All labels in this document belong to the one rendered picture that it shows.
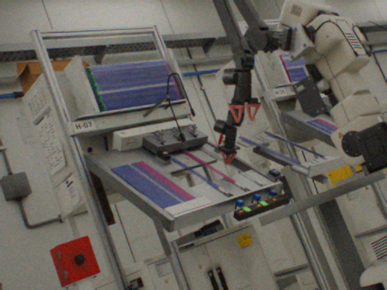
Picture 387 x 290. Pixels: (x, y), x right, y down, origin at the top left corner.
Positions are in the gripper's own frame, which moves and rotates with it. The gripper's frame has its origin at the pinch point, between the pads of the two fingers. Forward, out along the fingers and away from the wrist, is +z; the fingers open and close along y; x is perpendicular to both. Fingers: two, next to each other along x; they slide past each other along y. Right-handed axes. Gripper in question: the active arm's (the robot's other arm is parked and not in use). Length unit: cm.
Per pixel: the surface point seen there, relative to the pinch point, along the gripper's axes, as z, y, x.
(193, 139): -5.5, 4.7, -23.0
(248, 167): 1.0, -7.9, 7.8
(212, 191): 1.2, 26.5, 18.2
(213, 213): 4.0, 36.0, 30.5
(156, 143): -5.8, 25.7, -27.0
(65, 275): 14, 104, 24
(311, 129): 1, -85, -13
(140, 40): -7, -93, -212
